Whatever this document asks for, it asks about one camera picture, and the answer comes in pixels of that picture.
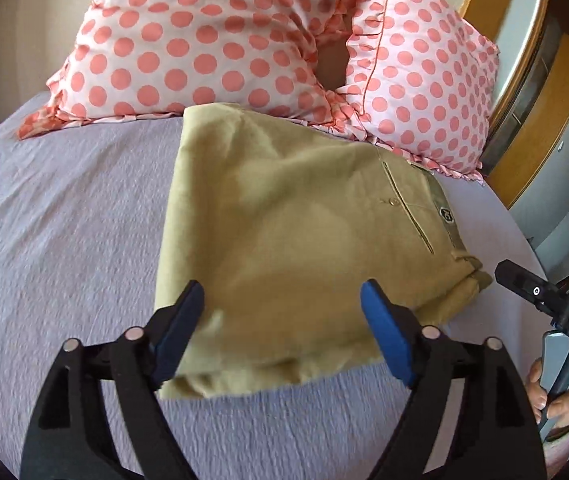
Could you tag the large pink polka dot pillow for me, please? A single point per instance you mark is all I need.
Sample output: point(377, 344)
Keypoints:
point(189, 40)

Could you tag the person's right hand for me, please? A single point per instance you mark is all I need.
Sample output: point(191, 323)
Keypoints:
point(561, 395)

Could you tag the khaki pants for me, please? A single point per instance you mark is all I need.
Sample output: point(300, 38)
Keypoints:
point(309, 240)

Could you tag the lilac bed sheet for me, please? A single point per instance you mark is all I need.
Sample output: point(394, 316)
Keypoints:
point(64, 270)

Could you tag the wooden headboard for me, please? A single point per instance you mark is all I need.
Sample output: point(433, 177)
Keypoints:
point(529, 80)

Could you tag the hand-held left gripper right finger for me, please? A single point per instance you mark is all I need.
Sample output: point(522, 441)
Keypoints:
point(388, 331)

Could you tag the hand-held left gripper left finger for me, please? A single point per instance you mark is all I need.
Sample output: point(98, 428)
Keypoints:
point(180, 327)

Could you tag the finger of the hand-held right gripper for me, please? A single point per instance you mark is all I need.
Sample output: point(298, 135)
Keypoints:
point(529, 287)

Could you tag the small pink polka dot pillow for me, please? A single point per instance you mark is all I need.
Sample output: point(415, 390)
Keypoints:
point(422, 75)

